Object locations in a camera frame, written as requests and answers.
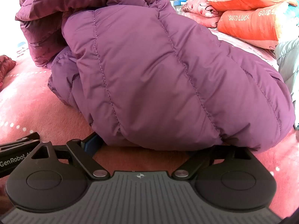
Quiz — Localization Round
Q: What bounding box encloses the red down jacket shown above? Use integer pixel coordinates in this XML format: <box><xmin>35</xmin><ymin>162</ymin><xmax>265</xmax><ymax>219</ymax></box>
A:
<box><xmin>0</xmin><ymin>55</ymin><xmax>17</xmax><ymax>91</ymax></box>

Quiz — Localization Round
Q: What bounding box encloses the orange teal folded quilt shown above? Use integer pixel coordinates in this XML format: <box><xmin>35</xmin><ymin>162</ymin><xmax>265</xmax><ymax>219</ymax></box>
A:
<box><xmin>206</xmin><ymin>0</ymin><xmax>299</xmax><ymax>50</ymax></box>

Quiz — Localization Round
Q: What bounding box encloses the pink heart print blanket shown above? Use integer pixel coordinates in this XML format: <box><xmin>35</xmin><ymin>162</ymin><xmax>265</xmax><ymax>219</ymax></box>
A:
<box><xmin>0</xmin><ymin>12</ymin><xmax>299</xmax><ymax>220</ymax></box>

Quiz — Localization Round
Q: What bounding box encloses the purple down jacket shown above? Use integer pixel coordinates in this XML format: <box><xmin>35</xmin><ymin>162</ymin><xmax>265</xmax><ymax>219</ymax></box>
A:
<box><xmin>15</xmin><ymin>0</ymin><xmax>296</xmax><ymax>154</ymax></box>

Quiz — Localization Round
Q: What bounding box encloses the blue storage box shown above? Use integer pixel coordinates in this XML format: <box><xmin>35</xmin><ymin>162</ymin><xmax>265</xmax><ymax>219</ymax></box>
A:
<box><xmin>173</xmin><ymin>0</ymin><xmax>190</xmax><ymax>14</ymax></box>

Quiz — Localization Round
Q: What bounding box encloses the light blue down jacket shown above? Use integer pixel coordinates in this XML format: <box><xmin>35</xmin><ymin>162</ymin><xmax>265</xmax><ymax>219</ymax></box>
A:
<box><xmin>274</xmin><ymin>38</ymin><xmax>299</xmax><ymax>130</ymax></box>

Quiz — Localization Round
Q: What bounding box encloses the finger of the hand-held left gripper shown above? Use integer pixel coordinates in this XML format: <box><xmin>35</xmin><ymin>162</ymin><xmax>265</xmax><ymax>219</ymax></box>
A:
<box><xmin>0</xmin><ymin>132</ymin><xmax>41</xmax><ymax>152</ymax></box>

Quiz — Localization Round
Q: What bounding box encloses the pink printed pillow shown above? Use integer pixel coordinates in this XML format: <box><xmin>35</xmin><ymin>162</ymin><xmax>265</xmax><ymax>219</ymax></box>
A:
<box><xmin>179</xmin><ymin>12</ymin><xmax>222</xmax><ymax>29</ymax></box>
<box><xmin>181</xmin><ymin>0</ymin><xmax>225</xmax><ymax>18</ymax></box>

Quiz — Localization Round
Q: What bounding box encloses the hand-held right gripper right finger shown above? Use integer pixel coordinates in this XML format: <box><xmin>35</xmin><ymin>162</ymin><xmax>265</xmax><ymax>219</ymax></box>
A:
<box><xmin>172</xmin><ymin>145</ymin><xmax>258</xmax><ymax>181</ymax></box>

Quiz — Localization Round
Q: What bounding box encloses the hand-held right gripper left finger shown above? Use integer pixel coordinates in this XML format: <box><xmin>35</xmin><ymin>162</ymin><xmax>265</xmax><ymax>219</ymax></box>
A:
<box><xmin>30</xmin><ymin>132</ymin><xmax>111</xmax><ymax>181</ymax></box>

